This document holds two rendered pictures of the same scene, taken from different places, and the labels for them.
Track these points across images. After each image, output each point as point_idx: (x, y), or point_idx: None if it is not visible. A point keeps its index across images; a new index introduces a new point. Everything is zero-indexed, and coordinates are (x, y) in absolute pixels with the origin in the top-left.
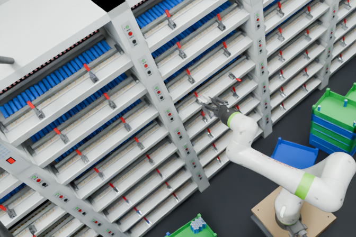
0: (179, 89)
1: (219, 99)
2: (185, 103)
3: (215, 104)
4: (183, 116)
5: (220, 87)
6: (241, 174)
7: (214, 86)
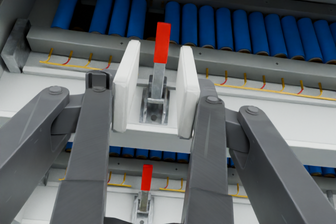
0: None
1: (289, 165)
2: (96, 63)
3: (187, 181)
4: (17, 103)
5: (313, 130)
6: None
7: (287, 103)
